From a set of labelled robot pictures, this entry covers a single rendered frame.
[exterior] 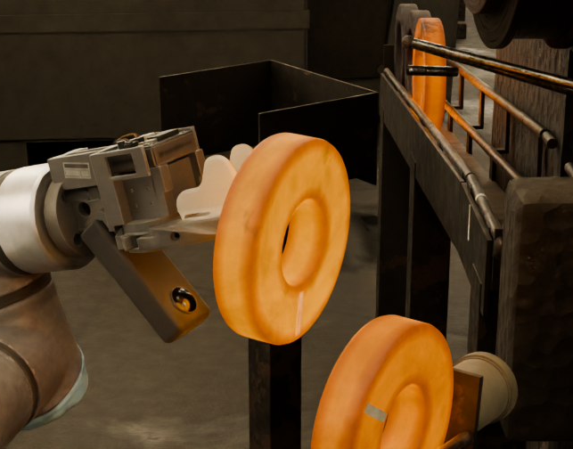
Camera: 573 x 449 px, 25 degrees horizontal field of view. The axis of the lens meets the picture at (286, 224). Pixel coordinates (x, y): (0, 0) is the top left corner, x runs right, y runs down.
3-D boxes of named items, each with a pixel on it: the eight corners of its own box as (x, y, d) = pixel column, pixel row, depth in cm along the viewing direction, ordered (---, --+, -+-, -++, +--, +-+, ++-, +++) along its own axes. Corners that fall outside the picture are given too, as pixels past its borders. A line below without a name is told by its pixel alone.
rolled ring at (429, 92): (411, 36, 220) (429, 36, 220) (413, 142, 218) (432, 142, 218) (423, 3, 202) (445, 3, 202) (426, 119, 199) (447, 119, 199)
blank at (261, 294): (360, 126, 100) (322, 118, 102) (259, 156, 87) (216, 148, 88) (343, 315, 104) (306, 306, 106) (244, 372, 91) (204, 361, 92)
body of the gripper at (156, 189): (145, 146, 96) (27, 166, 102) (175, 257, 97) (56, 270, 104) (203, 123, 102) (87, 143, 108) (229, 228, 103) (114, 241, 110)
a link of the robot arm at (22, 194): (12, 288, 106) (85, 252, 114) (55, 283, 103) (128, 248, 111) (-19, 182, 104) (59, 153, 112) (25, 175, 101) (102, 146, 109)
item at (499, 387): (514, 428, 108) (522, 360, 106) (466, 463, 101) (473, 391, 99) (450, 409, 111) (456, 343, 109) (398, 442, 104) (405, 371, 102)
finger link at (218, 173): (259, 151, 91) (157, 167, 96) (278, 231, 93) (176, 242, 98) (282, 141, 94) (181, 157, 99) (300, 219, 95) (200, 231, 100)
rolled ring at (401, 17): (404, 4, 235) (421, 4, 235) (394, 3, 253) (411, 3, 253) (402, 106, 238) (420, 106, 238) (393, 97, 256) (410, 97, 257)
